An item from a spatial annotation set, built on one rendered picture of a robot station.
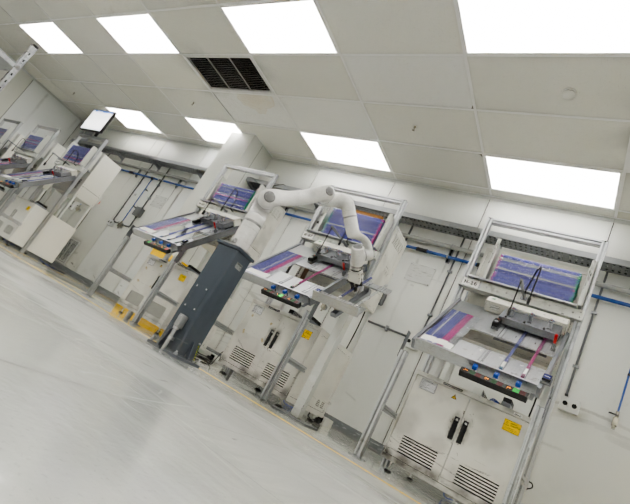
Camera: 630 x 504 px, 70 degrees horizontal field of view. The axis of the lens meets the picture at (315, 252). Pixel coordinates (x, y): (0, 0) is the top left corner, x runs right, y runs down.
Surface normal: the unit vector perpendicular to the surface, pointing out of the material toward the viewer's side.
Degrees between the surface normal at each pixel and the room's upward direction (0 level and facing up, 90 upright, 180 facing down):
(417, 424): 90
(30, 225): 90
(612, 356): 90
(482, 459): 90
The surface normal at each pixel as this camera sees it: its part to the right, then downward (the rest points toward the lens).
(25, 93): 0.79, 0.25
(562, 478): -0.40, -0.48
